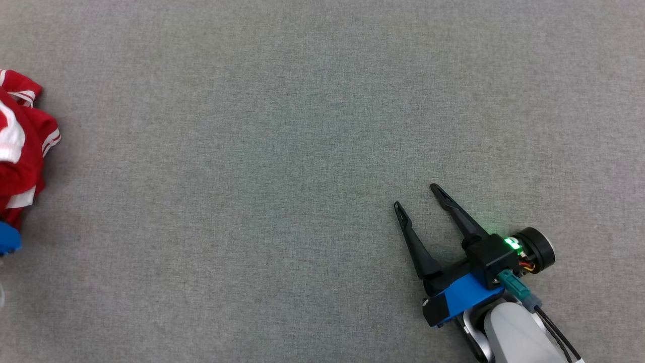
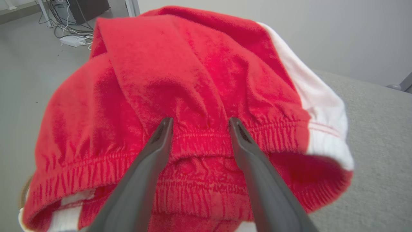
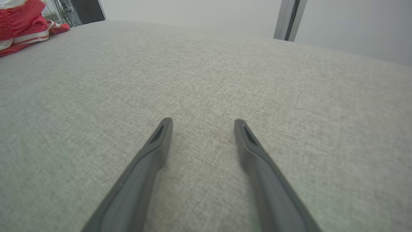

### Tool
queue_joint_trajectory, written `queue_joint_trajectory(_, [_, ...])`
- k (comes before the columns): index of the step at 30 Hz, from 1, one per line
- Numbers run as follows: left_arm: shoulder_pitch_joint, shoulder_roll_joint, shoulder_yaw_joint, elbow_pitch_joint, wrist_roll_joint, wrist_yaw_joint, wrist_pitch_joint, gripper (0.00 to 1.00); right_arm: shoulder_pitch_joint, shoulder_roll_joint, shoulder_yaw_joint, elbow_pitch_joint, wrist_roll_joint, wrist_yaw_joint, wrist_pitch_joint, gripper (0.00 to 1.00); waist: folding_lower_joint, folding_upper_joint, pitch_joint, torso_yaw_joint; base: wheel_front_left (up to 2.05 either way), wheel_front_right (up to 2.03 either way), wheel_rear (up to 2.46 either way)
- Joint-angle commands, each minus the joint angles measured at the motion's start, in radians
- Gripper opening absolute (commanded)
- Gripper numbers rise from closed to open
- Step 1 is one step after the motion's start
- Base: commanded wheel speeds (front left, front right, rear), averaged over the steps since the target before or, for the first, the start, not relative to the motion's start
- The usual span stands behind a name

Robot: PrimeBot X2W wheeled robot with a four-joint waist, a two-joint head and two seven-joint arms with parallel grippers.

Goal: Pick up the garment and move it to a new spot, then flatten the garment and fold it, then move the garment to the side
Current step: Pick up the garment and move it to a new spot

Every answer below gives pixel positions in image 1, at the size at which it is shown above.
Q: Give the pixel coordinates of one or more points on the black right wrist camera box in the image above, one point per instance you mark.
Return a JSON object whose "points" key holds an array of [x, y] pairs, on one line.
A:
{"points": [[436, 310]]}

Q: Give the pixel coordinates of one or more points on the red garment white striped sleeves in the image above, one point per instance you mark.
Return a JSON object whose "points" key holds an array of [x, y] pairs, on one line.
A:
{"points": [[22, 169]]}

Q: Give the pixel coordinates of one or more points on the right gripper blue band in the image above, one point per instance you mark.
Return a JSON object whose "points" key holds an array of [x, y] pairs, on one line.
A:
{"points": [[491, 259]]}

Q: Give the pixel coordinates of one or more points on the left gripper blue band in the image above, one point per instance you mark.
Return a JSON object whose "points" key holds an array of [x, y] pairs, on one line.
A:
{"points": [[7, 239]]}

